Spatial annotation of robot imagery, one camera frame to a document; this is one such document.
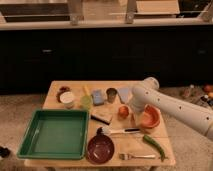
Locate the orange apple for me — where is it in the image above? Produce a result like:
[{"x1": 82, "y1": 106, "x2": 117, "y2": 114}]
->
[{"x1": 118, "y1": 106, "x2": 129, "y2": 119}]

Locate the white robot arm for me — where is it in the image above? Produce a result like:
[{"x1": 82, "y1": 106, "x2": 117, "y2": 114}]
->
[{"x1": 129, "y1": 77, "x2": 213, "y2": 141}]

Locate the orange bowl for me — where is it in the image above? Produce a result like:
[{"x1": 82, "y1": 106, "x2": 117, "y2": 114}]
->
[{"x1": 139, "y1": 104, "x2": 161, "y2": 129}]

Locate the purple bowl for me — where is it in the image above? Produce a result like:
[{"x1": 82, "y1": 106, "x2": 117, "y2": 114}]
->
[{"x1": 86, "y1": 134, "x2": 115, "y2": 164}]

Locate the metal cup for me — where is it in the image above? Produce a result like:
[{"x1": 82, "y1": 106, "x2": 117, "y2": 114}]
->
[{"x1": 106, "y1": 88, "x2": 117, "y2": 103}]

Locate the blue sponge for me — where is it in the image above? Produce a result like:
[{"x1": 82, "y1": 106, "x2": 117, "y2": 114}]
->
[{"x1": 92, "y1": 89, "x2": 104, "y2": 106}]

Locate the light blue cloth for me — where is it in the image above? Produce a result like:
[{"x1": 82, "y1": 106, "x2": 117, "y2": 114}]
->
[{"x1": 117, "y1": 87, "x2": 130, "y2": 104}]

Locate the white cup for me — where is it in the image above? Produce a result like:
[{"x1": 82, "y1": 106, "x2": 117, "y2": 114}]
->
[{"x1": 60, "y1": 91, "x2": 75, "y2": 108}]

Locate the dark red small object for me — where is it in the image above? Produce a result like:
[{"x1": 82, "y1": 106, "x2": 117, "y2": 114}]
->
[{"x1": 56, "y1": 86, "x2": 71, "y2": 103}]

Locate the wooden table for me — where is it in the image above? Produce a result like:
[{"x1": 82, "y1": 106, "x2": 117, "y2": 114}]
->
[{"x1": 24, "y1": 81, "x2": 176, "y2": 169}]

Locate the green plastic tray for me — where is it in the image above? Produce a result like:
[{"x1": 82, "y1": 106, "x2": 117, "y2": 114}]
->
[{"x1": 17, "y1": 109, "x2": 89, "y2": 160}]

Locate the silver fork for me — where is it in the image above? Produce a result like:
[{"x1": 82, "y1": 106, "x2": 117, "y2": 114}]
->
[{"x1": 119, "y1": 153, "x2": 156, "y2": 160}]

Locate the black cabinet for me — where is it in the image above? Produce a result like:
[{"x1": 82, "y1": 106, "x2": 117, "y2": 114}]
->
[{"x1": 0, "y1": 26, "x2": 213, "y2": 94}]

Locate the green chili pepper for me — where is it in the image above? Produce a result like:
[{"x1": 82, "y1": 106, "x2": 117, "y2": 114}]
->
[{"x1": 143, "y1": 134, "x2": 166, "y2": 162}]

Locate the black object on floor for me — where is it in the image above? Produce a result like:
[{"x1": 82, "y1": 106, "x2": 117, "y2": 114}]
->
[{"x1": 0, "y1": 146, "x2": 11, "y2": 158}]

